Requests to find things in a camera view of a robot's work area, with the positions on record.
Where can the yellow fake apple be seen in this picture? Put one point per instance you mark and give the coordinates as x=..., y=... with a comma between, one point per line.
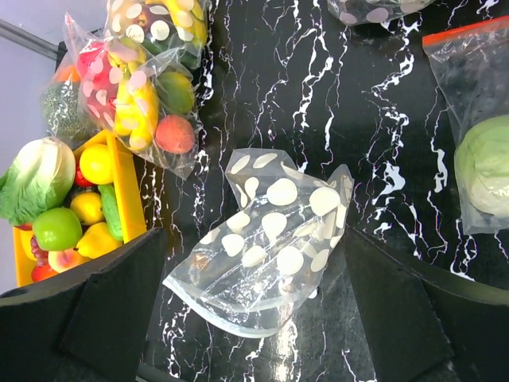
x=96, y=164

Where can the pink yellow fake peach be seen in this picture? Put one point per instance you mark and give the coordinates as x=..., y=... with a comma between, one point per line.
x=61, y=261

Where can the purple fake grapes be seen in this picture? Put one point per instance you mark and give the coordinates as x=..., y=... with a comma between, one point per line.
x=40, y=255

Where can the clear bag with melon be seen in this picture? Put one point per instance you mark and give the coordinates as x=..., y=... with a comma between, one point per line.
x=61, y=108

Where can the yellow plastic tray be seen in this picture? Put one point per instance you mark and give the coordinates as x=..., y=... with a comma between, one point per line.
x=127, y=196

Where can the orange fake orange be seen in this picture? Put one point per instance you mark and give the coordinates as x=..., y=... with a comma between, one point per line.
x=40, y=273

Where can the green fake bitter gourd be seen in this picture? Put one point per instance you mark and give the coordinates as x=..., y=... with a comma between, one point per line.
x=111, y=211

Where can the polka dot zip bag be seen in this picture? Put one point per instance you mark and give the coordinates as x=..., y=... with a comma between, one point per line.
x=174, y=35

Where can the green fake lettuce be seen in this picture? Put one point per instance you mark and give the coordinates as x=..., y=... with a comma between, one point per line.
x=38, y=180

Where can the right bag with banana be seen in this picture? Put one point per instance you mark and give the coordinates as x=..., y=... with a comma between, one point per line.
x=470, y=65

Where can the green fake apple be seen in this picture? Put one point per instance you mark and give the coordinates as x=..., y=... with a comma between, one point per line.
x=57, y=229

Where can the yellow fake pear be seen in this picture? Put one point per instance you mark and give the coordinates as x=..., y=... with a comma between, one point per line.
x=97, y=241

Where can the far right dotted bag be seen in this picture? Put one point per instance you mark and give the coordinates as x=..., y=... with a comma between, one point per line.
x=358, y=12

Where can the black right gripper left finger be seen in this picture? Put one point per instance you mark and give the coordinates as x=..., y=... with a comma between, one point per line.
x=85, y=324

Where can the yellow fake lemon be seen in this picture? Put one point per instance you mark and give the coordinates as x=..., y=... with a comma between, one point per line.
x=88, y=208

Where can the red wax apple fake fruit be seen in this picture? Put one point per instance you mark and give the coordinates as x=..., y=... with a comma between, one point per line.
x=81, y=181

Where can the red fake tomato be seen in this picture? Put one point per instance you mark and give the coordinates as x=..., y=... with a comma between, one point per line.
x=24, y=227

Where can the clear zip top bag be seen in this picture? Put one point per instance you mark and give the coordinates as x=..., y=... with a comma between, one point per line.
x=248, y=275

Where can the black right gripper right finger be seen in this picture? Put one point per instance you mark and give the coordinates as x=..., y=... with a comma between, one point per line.
x=422, y=322

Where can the fake yellow banana bunch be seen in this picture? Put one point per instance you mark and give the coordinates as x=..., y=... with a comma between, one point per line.
x=136, y=103

